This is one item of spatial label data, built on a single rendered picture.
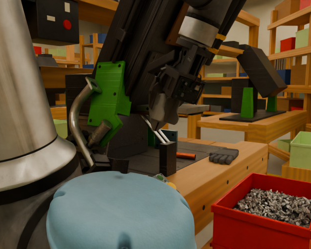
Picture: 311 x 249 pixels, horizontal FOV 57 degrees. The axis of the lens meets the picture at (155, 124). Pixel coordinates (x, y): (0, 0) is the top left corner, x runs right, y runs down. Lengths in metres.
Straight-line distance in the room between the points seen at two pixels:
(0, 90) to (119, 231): 0.16
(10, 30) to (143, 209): 0.19
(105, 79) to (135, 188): 0.71
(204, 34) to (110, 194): 0.42
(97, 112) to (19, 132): 0.66
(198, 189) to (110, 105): 0.37
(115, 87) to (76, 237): 0.72
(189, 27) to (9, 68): 0.40
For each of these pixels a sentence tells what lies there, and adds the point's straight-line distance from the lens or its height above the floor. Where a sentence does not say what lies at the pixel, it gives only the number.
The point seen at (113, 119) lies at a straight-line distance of 0.87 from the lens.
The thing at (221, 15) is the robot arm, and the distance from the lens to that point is 0.61.
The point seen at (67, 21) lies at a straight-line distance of 1.12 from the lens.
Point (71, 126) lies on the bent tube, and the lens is 0.96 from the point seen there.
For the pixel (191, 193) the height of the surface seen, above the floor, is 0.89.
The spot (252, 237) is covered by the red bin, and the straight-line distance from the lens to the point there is 0.71.
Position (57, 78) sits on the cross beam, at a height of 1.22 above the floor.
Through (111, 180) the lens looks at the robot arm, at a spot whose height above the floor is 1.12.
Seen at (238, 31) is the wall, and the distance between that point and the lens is 10.40.
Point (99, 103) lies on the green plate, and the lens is 0.93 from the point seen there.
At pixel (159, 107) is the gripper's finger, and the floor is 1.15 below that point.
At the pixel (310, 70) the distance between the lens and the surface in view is 3.90.
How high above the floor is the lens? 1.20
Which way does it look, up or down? 8 degrees down
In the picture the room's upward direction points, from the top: straight up
